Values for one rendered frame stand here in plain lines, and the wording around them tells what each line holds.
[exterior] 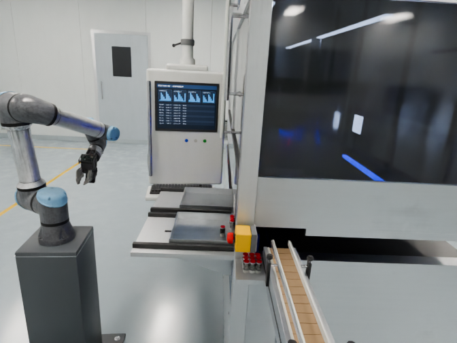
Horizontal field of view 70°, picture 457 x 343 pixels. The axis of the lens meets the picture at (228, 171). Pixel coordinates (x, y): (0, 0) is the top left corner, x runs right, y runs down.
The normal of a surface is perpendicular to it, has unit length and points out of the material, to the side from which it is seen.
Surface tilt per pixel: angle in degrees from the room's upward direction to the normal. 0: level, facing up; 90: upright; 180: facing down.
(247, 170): 90
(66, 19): 90
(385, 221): 90
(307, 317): 0
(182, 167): 90
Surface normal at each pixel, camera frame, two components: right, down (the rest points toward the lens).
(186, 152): 0.14, 0.30
